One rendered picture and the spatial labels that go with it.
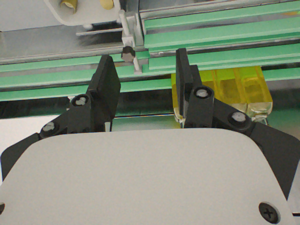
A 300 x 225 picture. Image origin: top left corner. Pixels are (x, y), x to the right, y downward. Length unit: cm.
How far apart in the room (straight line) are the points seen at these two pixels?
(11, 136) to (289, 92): 100
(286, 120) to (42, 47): 81
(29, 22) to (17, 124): 36
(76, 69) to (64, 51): 7
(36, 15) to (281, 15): 66
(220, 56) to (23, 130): 69
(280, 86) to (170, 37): 49
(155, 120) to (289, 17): 41
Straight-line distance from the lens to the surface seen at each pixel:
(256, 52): 51
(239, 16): 47
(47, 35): 68
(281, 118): 71
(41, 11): 69
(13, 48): 72
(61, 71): 57
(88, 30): 61
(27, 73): 64
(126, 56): 36
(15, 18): 75
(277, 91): 75
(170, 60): 46
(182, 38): 40
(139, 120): 58
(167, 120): 57
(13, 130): 80
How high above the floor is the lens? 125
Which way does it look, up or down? 25 degrees down
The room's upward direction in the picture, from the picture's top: 179 degrees clockwise
